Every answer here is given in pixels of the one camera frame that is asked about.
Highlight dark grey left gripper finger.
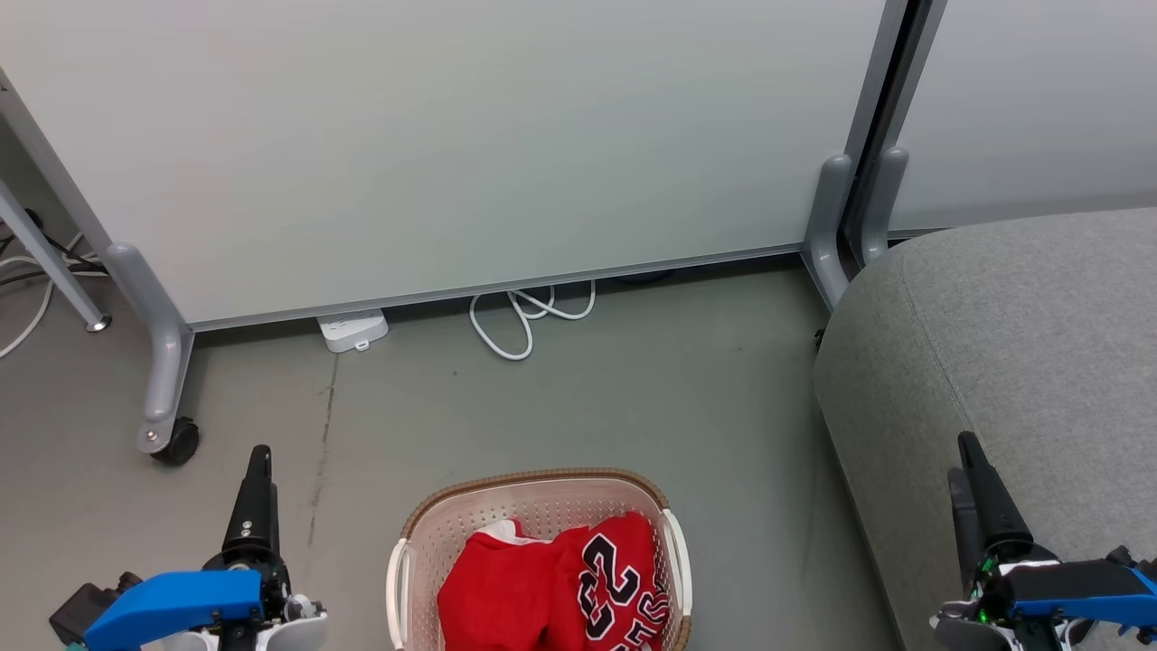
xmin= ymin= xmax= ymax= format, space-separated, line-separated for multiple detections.
xmin=222 ymin=444 xmax=279 ymax=566

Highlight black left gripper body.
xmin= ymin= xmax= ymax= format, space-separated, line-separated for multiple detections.
xmin=206 ymin=550 xmax=328 ymax=651

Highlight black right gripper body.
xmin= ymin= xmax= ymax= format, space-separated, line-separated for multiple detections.
xmin=934 ymin=535 xmax=1063 ymax=651

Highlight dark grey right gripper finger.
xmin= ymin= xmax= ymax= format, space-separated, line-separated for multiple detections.
xmin=946 ymin=467 xmax=984 ymax=589
xmin=956 ymin=431 xmax=1034 ymax=554

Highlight plain red garment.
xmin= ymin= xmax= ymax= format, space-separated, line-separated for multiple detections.
xmin=437 ymin=517 xmax=588 ymax=651

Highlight red basketball jersey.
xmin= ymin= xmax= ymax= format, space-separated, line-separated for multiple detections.
xmin=551 ymin=511 xmax=674 ymax=651

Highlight grey fabric sofa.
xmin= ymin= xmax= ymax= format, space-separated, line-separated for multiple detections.
xmin=812 ymin=206 xmax=1157 ymax=651

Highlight black caster wheel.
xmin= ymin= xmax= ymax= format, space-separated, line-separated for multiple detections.
xmin=149 ymin=416 xmax=202 ymax=467

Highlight grey partition foot with caster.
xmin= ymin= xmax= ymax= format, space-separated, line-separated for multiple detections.
xmin=107 ymin=242 xmax=195 ymax=455

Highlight white power strip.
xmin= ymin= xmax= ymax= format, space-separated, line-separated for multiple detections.
xmin=316 ymin=308 xmax=390 ymax=354

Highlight cream plastic laundry basket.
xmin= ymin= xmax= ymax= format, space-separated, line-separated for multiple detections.
xmin=386 ymin=467 xmax=693 ymax=651

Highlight grey metal table leg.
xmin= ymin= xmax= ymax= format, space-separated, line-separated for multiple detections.
xmin=0 ymin=178 xmax=112 ymax=333

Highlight large white partition panel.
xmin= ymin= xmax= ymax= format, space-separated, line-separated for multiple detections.
xmin=0 ymin=0 xmax=908 ymax=332

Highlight narrow white partition panel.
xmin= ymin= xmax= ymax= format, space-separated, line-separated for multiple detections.
xmin=888 ymin=0 xmax=1157 ymax=238

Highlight blue left camera mount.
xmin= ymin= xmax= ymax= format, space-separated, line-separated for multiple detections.
xmin=83 ymin=570 xmax=265 ymax=651

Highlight coiled white power cable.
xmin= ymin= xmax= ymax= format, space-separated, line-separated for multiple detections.
xmin=468 ymin=280 xmax=597 ymax=363

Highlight thin white floor cable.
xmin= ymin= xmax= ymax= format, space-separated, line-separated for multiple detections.
xmin=0 ymin=256 xmax=57 ymax=360

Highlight black floor cables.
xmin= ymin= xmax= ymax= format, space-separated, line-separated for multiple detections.
xmin=0 ymin=210 xmax=108 ymax=286

